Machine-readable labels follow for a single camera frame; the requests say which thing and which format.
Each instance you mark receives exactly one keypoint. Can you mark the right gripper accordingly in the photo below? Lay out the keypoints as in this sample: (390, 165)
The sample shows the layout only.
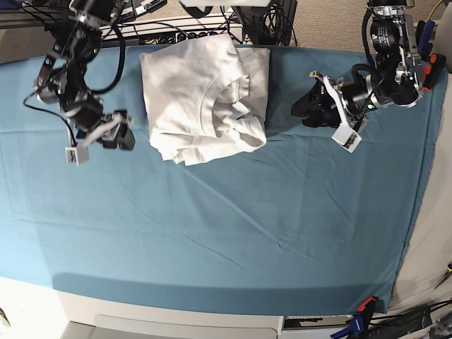
(89, 124)

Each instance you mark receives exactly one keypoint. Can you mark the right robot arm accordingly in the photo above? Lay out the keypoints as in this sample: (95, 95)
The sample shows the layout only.
(61, 80)

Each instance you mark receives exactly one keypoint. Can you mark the white drawer cabinet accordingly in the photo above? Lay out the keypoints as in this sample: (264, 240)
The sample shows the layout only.
(41, 312)

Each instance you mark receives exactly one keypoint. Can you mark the blue clamp top right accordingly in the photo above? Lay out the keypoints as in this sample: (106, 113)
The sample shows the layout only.
(424, 31)

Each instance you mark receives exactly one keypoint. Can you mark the orange black clamp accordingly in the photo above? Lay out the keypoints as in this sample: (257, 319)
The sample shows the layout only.
(371, 301)
(432, 70)

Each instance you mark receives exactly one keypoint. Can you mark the orange black clamp top right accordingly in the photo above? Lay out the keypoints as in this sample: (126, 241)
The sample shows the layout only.
(432, 70)

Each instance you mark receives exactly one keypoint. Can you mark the orange black clamp bottom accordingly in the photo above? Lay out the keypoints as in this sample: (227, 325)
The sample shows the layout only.
(371, 301)

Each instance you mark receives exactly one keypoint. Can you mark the teal table cloth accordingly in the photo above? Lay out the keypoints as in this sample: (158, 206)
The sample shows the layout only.
(298, 227)

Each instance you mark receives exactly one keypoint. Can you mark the blue clamp bottom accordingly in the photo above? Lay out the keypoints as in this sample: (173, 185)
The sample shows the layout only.
(356, 326)

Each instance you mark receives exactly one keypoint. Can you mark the white T-shirt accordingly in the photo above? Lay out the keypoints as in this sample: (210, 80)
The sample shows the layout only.
(206, 99)

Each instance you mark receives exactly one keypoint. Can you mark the blue clamp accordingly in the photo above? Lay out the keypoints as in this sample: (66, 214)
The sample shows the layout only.
(356, 326)
(424, 31)

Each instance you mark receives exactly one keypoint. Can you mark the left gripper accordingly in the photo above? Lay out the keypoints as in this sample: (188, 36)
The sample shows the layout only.
(351, 100)

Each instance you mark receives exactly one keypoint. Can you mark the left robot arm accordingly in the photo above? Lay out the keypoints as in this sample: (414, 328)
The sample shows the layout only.
(392, 75)

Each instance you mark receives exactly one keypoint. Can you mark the black power strip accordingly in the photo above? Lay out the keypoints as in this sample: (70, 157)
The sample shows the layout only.
(174, 37)

